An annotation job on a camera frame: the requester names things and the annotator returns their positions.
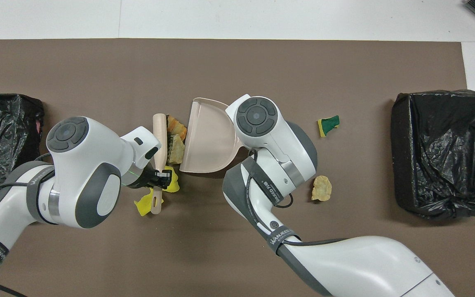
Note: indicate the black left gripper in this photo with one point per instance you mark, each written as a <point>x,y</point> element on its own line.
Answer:
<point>150,179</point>

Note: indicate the pale greenish bread chunk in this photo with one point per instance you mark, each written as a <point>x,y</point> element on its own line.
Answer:
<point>177,150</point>

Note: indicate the striped orange croissant piece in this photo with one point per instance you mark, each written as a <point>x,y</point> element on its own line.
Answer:
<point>177,128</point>

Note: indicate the beige plastic dustpan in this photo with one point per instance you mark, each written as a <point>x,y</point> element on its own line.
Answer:
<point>208,136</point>

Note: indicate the pale round bread piece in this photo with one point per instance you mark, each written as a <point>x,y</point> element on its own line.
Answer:
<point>322,188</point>

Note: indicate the green and yellow sponge piece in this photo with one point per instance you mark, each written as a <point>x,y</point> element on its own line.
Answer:
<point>329,123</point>

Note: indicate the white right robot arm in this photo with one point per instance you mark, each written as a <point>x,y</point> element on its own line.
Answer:
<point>270,136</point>

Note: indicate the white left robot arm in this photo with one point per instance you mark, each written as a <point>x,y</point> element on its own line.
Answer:
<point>85,165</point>

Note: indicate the brown paper table mat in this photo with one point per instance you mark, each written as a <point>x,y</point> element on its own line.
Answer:
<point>237,66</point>

